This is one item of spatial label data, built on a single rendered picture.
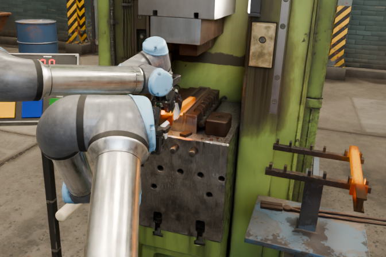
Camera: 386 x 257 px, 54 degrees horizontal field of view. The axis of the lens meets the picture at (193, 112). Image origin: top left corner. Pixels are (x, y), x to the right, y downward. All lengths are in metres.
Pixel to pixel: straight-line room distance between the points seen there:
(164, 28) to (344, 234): 0.98
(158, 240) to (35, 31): 4.64
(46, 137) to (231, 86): 1.29
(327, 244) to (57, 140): 0.97
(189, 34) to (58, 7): 7.60
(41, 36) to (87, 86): 5.05
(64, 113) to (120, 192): 0.20
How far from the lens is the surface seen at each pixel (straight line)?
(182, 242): 1.72
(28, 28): 5.99
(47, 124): 0.77
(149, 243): 1.78
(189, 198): 1.58
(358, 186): 1.18
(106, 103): 0.75
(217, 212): 1.58
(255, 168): 1.68
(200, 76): 1.95
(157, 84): 1.02
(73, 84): 0.93
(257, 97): 1.56
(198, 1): 1.41
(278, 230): 1.41
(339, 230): 1.49
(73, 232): 2.55
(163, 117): 1.34
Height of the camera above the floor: 1.48
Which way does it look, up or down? 19 degrees down
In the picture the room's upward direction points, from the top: 2 degrees clockwise
